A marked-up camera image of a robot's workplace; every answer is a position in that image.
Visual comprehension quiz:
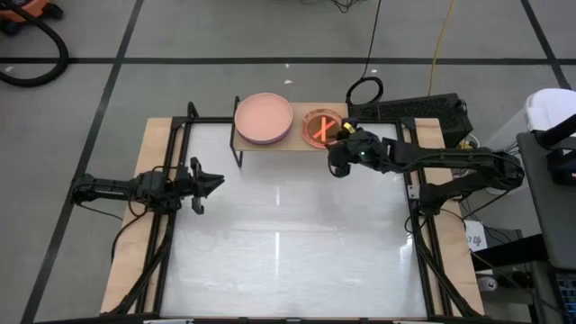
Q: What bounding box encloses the salmon pink opaque plate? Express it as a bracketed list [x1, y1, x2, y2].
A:
[233, 92, 294, 141]

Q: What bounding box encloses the white trash bin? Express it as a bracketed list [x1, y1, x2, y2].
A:
[524, 87, 576, 132]

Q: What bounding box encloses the hanging black cable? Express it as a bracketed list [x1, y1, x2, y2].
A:
[345, 0, 387, 108]

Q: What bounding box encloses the black vacuum hose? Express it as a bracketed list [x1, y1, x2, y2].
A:
[0, 0, 70, 88]

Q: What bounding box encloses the black aluminium table frame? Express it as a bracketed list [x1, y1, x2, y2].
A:
[107, 101, 485, 324]

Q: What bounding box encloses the purple opaque plate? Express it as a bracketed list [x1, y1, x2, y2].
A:
[236, 125, 293, 146]

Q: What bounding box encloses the grey desk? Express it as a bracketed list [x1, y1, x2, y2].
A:
[516, 128, 576, 271]

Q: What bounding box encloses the black keyboard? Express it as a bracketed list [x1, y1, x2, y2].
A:
[553, 271, 576, 319]

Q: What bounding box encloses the orange transparent plate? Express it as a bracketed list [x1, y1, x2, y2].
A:
[301, 108, 345, 149]

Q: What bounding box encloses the wooden shelf with black frame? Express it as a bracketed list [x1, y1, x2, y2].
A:
[229, 94, 353, 168]

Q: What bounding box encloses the white paper label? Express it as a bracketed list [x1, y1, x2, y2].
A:
[464, 219, 488, 252]

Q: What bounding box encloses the hanging yellow cable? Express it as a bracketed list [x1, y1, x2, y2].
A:
[427, 0, 458, 96]

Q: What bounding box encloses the orange vacuum cleaner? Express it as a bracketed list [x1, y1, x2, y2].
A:
[0, 0, 64, 37]

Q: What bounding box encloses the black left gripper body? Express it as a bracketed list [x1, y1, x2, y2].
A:
[173, 156, 205, 216]

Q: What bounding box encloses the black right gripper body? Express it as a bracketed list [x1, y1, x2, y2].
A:
[335, 117, 388, 179]

